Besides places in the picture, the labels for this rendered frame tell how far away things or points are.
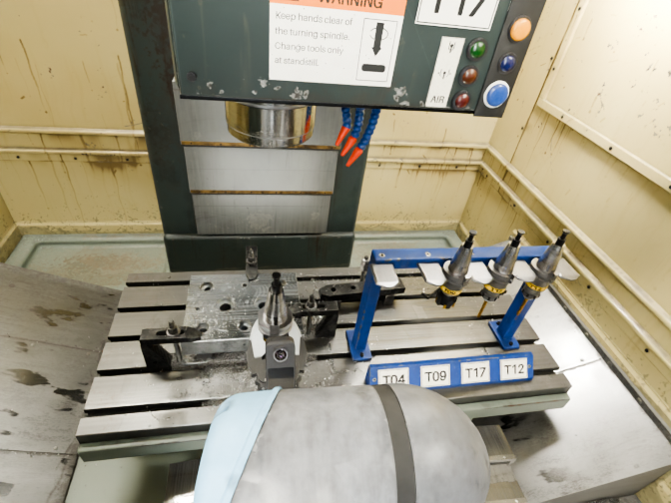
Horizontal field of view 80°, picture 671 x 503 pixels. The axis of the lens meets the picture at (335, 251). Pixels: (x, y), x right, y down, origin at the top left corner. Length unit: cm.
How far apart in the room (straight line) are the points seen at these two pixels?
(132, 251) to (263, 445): 171
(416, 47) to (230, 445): 48
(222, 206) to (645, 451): 138
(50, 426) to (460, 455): 120
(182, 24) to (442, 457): 49
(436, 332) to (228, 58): 93
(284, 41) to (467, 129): 144
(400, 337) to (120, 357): 73
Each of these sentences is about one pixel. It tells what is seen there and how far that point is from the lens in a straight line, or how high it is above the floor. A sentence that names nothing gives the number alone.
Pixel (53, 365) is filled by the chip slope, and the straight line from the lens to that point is 148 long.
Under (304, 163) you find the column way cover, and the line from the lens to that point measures 131.
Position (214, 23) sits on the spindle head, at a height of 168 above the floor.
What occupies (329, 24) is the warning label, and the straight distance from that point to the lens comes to 53.
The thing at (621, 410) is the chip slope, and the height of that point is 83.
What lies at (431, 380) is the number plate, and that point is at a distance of 108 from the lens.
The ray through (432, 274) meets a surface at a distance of 90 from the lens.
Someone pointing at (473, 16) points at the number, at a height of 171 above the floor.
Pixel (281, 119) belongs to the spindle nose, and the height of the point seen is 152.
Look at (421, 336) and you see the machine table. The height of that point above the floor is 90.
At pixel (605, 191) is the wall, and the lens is 147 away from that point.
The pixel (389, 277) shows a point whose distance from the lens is 86.
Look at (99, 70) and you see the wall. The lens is 169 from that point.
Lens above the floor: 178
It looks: 39 degrees down
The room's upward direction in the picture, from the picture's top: 8 degrees clockwise
